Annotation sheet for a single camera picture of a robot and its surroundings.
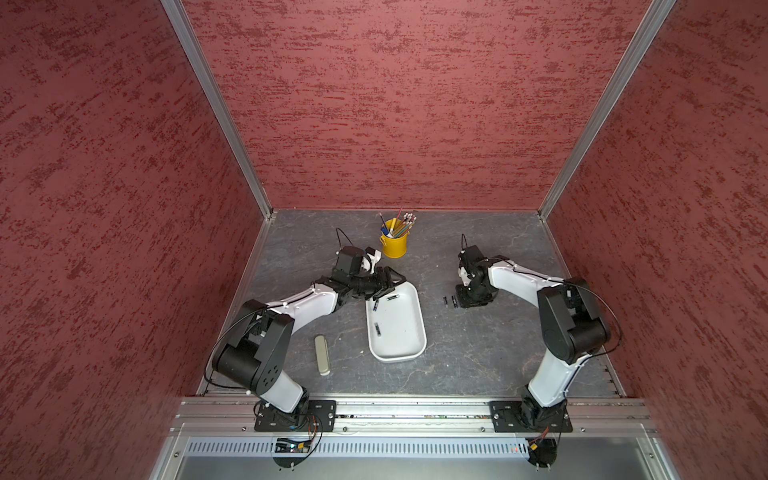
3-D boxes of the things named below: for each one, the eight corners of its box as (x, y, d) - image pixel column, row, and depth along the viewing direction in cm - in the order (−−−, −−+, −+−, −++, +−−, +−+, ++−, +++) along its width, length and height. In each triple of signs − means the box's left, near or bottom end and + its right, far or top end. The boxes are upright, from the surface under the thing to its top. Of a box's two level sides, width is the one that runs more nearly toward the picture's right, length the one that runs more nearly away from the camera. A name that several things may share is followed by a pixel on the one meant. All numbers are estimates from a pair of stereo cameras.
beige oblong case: (320, 377, 82) (317, 373, 79) (315, 340, 88) (313, 336, 86) (332, 373, 82) (330, 370, 80) (327, 337, 89) (325, 333, 86)
